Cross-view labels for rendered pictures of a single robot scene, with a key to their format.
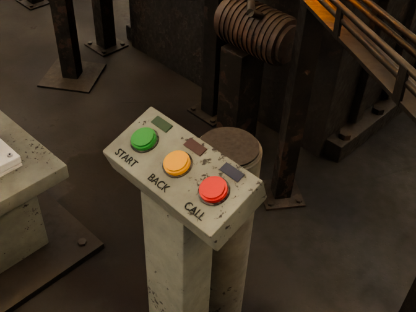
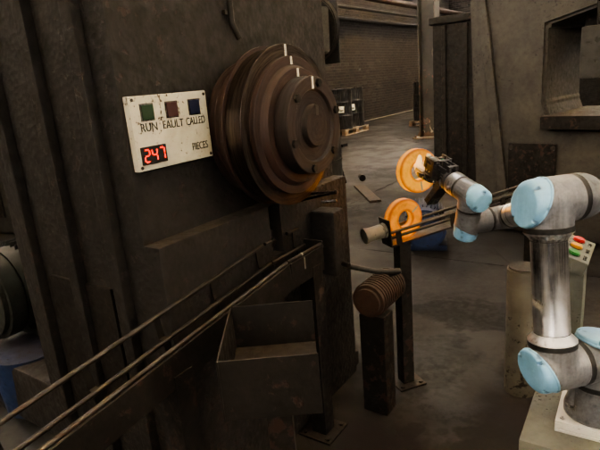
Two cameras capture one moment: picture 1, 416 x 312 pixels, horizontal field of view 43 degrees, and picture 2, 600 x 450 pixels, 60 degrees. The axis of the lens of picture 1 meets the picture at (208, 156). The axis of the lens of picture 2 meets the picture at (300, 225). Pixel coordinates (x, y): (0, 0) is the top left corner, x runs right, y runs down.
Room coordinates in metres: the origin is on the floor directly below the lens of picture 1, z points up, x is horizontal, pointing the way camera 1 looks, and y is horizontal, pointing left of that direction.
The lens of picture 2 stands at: (1.78, 1.60, 1.24)
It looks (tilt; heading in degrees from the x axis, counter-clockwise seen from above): 15 degrees down; 262
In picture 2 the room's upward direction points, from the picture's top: 5 degrees counter-clockwise
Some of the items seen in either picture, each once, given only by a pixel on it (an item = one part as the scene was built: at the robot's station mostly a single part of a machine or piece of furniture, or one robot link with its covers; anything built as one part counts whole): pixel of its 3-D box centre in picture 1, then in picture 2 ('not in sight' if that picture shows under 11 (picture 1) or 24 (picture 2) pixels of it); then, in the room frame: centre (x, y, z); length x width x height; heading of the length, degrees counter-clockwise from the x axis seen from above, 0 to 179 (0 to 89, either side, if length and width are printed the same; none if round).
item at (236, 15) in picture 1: (250, 93); (381, 340); (1.25, -0.11, 0.27); 0.22 x 0.13 x 0.53; 47
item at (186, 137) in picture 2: not in sight; (171, 129); (1.89, 0.21, 1.15); 0.26 x 0.02 x 0.18; 47
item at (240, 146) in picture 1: (221, 240); (521, 329); (0.72, -0.04, 0.26); 0.12 x 0.12 x 0.52
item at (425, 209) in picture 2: not in sight; (425, 221); (0.33, -1.89, 0.17); 0.57 x 0.31 x 0.34; 67
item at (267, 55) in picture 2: not in sight; (282, 126); (1.57, 0.04, 1.11); 0.47 x 0.06 x 0.47; 47
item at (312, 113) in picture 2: not in sight; (310, 126); (1.50, 0.10, 1.11); 0.28 x 0.06 x 0.28; 47
